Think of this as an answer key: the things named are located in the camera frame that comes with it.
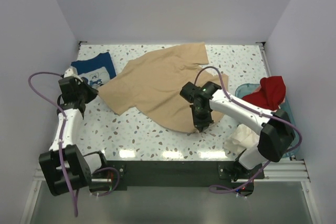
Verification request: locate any beige t-shirt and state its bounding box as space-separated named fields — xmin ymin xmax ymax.
xmin=98 ymin=42 xmax=220 ymax=133

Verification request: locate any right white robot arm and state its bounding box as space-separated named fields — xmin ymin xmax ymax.
xmin=180 ymin=81 xmax=295 ymax=181

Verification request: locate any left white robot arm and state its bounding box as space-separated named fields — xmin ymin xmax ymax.
xmin=39 ymin=76 xmax=109 ymax=196

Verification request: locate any folded blue t-shirt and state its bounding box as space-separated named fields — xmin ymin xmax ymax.
xmin=71 ymin=52 xmax=117 ymax=89

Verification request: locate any white t-shirt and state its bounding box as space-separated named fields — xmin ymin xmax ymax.
xmin=223 ymin=124 xmax=259 ymax=156

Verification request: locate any clear blue plastic bin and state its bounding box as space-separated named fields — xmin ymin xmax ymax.
xmin=235 ymin=82 xmax=301 ymax=159

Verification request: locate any red t-shirt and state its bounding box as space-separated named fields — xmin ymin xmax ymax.
xmin=242 ymin=76 xmax=286 ymax=111

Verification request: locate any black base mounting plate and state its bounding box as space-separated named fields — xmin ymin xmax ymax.
xmin=89 ymin=161 xmax=265 ymax=196

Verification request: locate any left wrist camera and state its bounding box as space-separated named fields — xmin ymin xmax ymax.
xmin=62 ymin=66 xmax=80 ymax=79

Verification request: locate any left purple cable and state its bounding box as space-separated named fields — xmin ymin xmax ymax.
xmin=27 ymin=71 xmax=120 ymax=217

